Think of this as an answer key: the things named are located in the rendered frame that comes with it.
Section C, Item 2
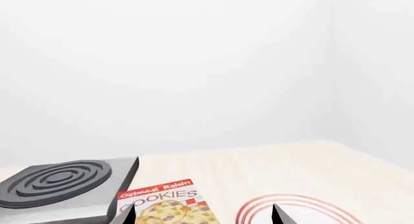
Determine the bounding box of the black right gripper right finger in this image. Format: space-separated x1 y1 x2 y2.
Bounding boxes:
272 203 301 224

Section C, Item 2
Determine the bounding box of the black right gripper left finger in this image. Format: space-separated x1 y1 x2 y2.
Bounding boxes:
109 204 136 224

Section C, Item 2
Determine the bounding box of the white plate with red rings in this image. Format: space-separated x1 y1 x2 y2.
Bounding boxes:
235 194 364 224

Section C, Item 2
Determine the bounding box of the oatmeal raisin cookies box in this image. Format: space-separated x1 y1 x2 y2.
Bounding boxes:
116 178 221 224

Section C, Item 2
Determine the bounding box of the grey stove with coil burner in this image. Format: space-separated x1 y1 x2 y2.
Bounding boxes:
0 156 140 224

